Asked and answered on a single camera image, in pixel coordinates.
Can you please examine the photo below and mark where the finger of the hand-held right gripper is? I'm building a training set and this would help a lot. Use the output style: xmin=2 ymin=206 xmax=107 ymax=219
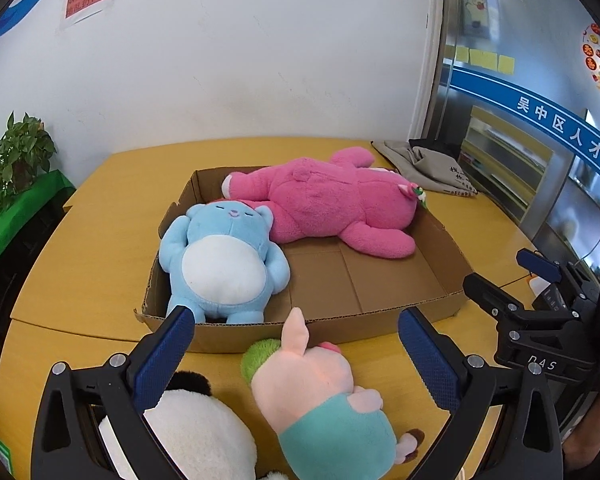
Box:
xmin=516 ymin=248 xmax=565 ymax=285
xmin=462 ymin=273 xmax=526 ymax=323

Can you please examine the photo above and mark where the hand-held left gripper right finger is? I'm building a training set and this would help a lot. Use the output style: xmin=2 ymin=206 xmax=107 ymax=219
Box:
xmin=397 ymin=306 xmax=566 ymax=480

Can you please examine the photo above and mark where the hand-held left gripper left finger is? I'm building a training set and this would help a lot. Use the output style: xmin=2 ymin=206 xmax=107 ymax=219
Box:
xmin=30 ymin=305 xmax=196 ymax=480

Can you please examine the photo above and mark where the white panda plush toy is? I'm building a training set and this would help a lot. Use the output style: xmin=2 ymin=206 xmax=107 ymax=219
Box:
xmin=97 ymin=370 xmax=291 ymax=480

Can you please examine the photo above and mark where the brown cardboard box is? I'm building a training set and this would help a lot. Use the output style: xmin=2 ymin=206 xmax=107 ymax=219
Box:
xmin=132 ymin=165 xmax=473 ymax=356

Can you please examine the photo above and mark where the pink pig plush toy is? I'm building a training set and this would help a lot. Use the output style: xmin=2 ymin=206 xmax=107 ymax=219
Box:
xmin=241 ymin=306 xmax=426 ymax=480

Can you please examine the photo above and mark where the blue bear plush toy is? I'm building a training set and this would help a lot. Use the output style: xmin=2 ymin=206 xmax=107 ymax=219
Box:
xmin=158 ymin=199 xmax=291 ymax=325

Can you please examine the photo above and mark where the pink bear plush toy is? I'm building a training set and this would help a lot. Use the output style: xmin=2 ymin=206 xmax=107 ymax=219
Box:
xmin=221 ymin=146 xmax=428 ymax=260

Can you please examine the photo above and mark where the person's right forearm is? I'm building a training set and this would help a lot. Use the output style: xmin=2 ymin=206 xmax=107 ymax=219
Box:
xmin=562 ymin=395 xmax=600 ymax=471

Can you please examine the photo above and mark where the wooden desktop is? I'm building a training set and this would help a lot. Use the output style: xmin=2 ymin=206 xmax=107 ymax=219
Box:
xmin=0 ymin=135 xmax=600 ymax=480

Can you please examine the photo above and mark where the small white device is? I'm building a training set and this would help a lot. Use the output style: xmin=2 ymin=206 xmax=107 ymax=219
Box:
xmin=527 ymin=275 xmax=551 ymax=311

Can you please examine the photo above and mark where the grey cloth bag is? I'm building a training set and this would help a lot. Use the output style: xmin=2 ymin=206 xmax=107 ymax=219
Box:
xmin=370 ymin=139 xmax=481 ymax=197

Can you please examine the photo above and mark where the blue banner sticker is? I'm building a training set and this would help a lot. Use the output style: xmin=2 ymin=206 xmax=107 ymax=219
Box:
xmin=442 ymin=65 xmax=600 ymax=181

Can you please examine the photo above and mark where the green potted plant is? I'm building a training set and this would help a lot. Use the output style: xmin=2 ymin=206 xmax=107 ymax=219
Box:
xmin=0 ymin=111 xmax=58 ymax=216

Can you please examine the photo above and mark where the cartoon poster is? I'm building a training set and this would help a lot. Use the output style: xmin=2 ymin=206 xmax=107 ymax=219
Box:
xmin=460 ymin=0 xmax=501 ymax=38

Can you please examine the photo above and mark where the glass partition with metal frame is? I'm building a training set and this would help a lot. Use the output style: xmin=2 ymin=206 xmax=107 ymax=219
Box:
xmin=415 ymin=0 xmax=600 ymax=271

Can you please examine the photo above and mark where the red wall sign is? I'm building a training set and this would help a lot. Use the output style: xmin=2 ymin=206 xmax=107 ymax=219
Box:
xmin=57 ymin=0 xmax=116 ymax=31

